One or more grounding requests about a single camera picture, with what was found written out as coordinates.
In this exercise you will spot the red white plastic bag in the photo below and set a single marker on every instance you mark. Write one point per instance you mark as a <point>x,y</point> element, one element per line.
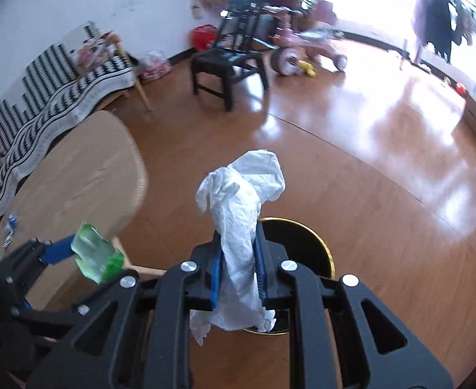
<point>153,65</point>

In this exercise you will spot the white tissue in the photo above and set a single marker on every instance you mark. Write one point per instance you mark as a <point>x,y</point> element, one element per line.
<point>234,196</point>

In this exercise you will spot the blue wrapper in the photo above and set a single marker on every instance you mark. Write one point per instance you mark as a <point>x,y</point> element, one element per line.
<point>11,226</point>

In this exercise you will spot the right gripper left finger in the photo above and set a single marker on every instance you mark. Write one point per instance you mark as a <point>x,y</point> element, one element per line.
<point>163,307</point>

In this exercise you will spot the black wooden chair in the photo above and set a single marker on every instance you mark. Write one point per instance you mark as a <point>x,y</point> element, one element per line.
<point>231,57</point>

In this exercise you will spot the green snack wrapper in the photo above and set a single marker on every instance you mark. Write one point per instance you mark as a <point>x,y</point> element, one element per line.
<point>96,258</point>

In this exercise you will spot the pink kids tricycle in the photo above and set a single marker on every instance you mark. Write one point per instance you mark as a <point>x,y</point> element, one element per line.
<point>307,45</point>

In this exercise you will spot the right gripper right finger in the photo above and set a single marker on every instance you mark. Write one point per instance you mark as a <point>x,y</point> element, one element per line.
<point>341,334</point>

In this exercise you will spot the hanging dark clothes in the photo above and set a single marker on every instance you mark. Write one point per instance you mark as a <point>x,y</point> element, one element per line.
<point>432,24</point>

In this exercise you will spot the black gold-rimmed trash bin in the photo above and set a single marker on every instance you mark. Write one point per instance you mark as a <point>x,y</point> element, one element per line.
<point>302,245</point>

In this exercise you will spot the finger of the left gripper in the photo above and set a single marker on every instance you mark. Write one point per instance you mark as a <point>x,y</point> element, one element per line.
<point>56,252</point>

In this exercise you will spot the black white striped sofa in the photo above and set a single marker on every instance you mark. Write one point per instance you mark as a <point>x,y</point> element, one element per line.
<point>49,99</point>

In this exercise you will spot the pink patterned cushion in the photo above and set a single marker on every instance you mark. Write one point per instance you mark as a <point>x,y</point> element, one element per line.
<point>95,52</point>

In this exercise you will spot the yellow toy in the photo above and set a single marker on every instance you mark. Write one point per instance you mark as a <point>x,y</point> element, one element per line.
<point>306,68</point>

